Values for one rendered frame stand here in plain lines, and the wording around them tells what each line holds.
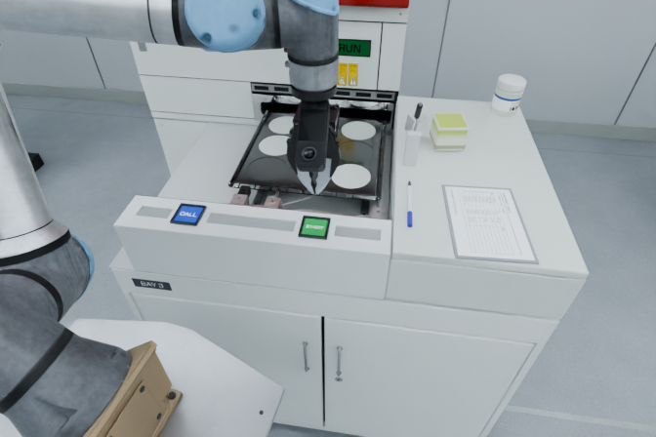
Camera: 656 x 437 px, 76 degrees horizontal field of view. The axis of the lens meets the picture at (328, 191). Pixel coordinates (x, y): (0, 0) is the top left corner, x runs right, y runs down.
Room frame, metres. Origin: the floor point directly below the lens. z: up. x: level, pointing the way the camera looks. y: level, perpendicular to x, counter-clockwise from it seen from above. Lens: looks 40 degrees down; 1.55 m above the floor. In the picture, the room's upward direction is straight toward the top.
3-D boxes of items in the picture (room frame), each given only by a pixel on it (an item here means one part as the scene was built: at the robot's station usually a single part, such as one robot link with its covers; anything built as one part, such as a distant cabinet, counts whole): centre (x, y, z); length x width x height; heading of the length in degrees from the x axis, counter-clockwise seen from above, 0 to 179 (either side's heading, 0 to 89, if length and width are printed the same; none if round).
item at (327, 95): (0.61, 0.02, 1.20); 0.09 x 0.08 x 0.12; 172
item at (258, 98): (1.16, 0.02, 0.89); 0.44 x 0.02 x 0.10; 82
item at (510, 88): (1.04, -0.49, 1.01); 0.07 x 0.07 x 0.10
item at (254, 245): (0.60, 0.15, 0.89); 0.55 x 0.09 x 0.14; 82
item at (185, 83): (1.20, 0.19, 1.02); 0.82 x 0.03 x 0.40; 82
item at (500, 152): (0.80, -0.34, 0.89); 0.62 x 0.35 x 0.14; 172
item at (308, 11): (0.60, 0.03, 1.36); 0.09 x 0.08 x 0.11; 97
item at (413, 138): (0.81, -0.19, 1.03); 0.06 x 0.04 x 0.13; 172
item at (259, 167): (0.95, 0.03, 0.90); 0.34 x 0.34 x 0.01; 82
